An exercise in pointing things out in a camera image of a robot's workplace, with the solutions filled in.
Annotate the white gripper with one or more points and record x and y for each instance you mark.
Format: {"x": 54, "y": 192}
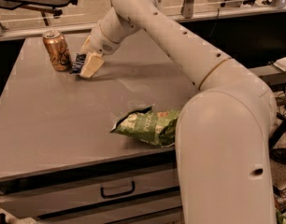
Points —
{"x": 99, "y": 44}

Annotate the dark blue rxbar wrapper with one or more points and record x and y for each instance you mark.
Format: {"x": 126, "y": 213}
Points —
{"x": 78, "y": 64}

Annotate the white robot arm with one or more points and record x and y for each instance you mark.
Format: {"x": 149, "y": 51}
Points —
{"x": 222, "y": 132}

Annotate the orange soda can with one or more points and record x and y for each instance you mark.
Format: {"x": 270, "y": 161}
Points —
{"x": 57, "y": 49}

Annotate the grey drawer cabinet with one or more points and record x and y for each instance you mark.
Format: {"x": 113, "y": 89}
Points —
{"x": 56, "y": 145}

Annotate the green chip bag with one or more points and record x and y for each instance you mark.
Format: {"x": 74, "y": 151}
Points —
{"x": 154, "y": 128}

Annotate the colourful snack bag on floor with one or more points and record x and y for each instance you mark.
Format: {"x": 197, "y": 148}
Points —
{"x": 280, "y": 203}

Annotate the black drawer handle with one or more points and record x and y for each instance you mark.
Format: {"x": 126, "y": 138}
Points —
{"x": 117, "y": 189}

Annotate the black metal stand frame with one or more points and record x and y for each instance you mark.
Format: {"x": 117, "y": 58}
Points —
{"x": 279, "y": 132}

